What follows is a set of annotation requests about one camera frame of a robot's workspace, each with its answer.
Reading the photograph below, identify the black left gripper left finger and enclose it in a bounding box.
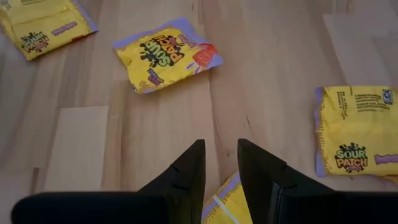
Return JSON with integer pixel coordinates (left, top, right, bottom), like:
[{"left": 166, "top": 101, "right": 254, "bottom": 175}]
[{"left": 11, "top": 139, "right": 206, "bottom": 224}]

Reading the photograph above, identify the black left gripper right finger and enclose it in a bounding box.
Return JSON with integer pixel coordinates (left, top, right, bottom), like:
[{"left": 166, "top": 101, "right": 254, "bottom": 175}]
[{"left": 238, "top": 138, "right": 398, "bottom": 224}]

